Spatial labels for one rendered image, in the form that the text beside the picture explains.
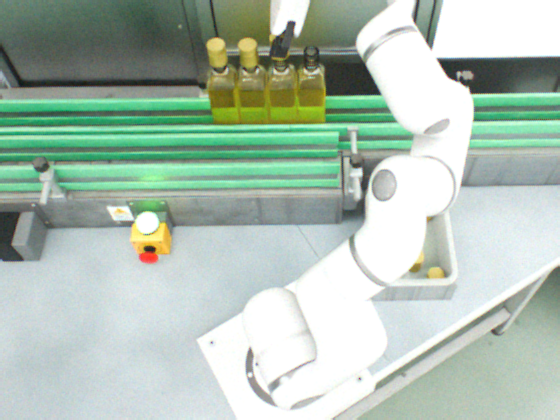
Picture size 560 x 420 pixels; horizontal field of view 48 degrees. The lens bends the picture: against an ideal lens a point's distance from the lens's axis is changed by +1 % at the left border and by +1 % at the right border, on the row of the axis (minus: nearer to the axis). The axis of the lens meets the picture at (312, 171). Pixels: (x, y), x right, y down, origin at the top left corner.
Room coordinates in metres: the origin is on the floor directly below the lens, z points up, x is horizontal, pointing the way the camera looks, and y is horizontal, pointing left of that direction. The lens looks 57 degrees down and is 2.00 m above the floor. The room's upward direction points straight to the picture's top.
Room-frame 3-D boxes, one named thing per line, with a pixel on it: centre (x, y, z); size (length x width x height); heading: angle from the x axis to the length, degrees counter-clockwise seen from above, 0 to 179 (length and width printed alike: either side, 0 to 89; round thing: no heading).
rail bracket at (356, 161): (0.70, -0.08, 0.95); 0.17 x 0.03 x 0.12; 1
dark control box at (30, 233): (0.62, 0.63, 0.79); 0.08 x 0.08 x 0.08; 1
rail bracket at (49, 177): (0.65, 0.51, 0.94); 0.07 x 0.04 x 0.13; 1
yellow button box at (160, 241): (0.63, 0.34, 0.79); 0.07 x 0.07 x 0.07; 1
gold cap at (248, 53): (0.83, 0.12, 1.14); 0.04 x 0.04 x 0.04
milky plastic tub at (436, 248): (0.61, -0.20, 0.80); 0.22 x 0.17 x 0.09; 1
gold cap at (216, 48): (0.83, 0.18, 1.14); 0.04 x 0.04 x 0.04
